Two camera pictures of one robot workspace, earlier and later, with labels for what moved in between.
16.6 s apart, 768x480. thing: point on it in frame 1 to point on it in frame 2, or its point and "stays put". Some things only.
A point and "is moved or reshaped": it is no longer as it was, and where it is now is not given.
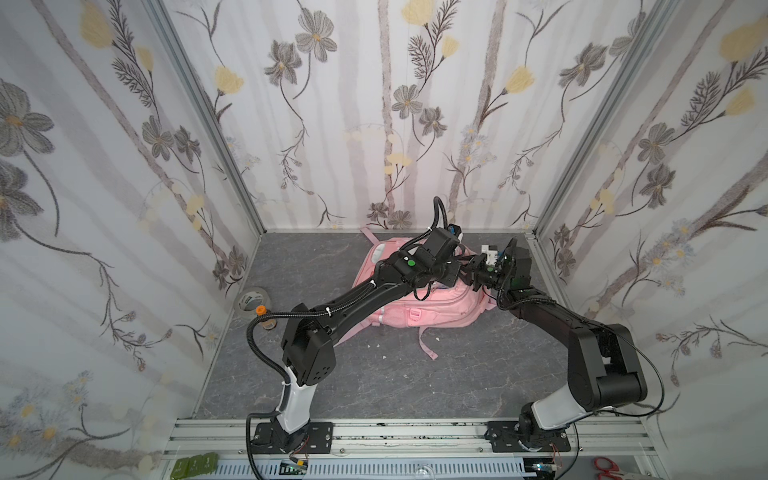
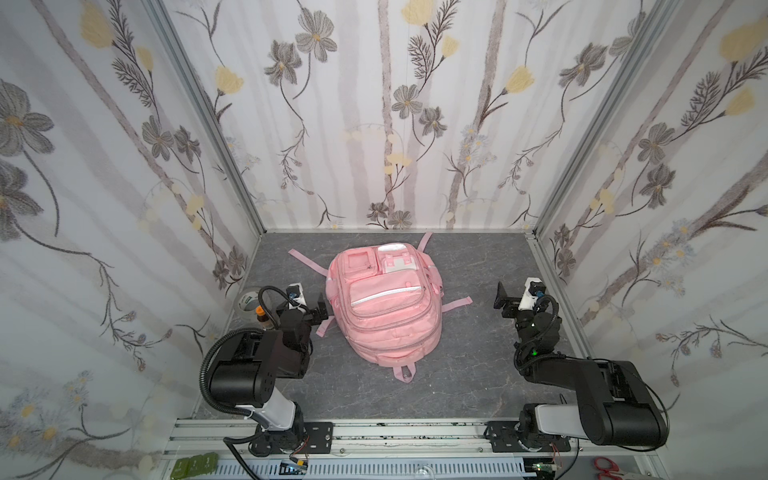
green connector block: (195, 465) stays put
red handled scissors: (612, 471) stays put
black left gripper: (452, 264) to (321, 309)
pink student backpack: (424, 310) is moved or reshaped
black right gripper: (482, 274) to (508, 303)
